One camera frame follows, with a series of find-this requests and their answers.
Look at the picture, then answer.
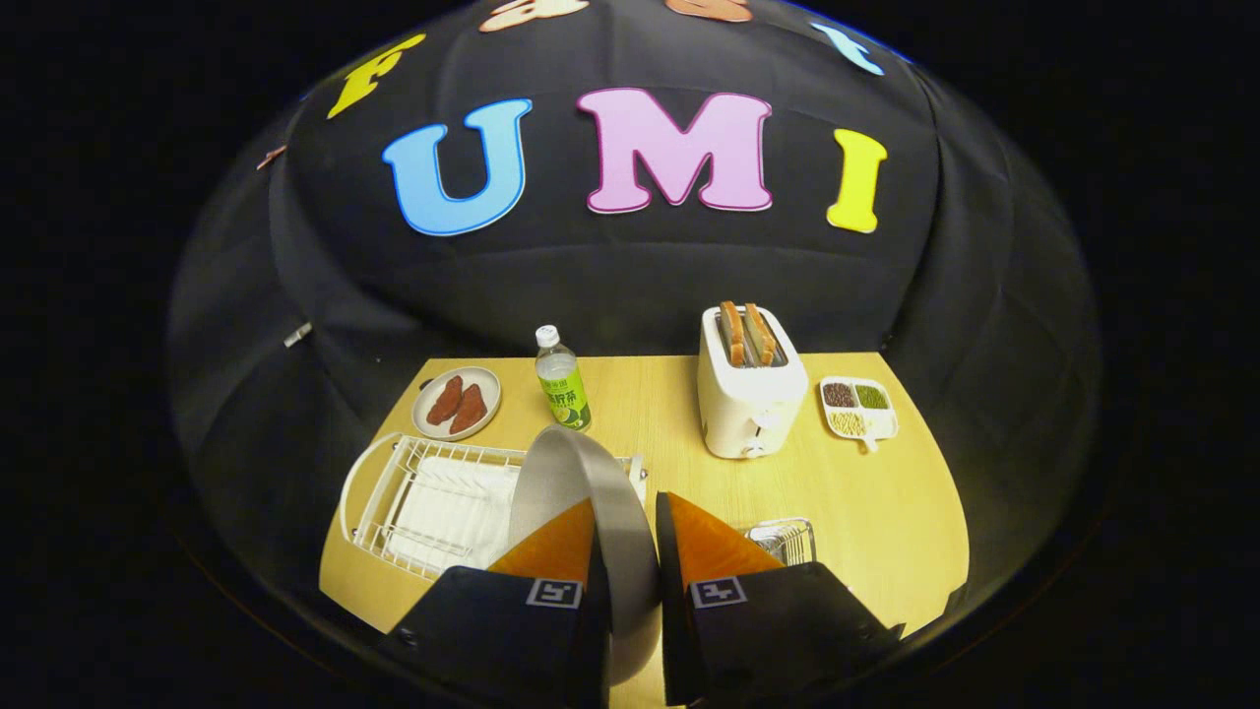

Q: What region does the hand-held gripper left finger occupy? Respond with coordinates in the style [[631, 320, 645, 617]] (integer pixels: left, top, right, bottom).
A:
[[379, 497, 613, 709]]

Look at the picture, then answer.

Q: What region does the red meat piece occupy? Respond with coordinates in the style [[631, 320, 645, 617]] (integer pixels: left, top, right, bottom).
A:
[[450, 384, 488, 434], [426, 375, 465, 426]]

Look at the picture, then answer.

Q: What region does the metal wire basket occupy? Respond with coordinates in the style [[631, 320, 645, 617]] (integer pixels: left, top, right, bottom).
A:
[[745, 518, 817, 567]]

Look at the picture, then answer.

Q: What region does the white divided bean dish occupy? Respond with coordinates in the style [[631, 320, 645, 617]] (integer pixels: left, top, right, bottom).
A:
[[819, 376, 900, 454]]

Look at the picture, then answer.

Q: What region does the grey round plate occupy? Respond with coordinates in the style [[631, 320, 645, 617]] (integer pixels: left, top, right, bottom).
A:
[[508, 425, 661, 685]]

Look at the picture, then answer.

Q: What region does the white wire dish rack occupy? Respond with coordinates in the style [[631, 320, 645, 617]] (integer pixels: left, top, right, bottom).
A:
[[339, 433, 649, 582]]

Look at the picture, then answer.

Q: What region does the white toaster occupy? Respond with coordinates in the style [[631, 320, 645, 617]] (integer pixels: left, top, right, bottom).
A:
[[697, 305, 810, 460]]

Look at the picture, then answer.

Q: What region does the green tea bottle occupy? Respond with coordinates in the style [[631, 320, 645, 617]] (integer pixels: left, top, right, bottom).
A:
[[535, 325, 593, 432]]

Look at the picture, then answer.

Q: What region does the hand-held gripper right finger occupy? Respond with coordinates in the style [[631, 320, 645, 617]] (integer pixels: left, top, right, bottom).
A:
[[655, 491, 902, 708]]

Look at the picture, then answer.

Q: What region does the small plate with meat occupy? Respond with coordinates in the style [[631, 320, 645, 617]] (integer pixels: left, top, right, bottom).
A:
[[411, 366, 502, 441]]

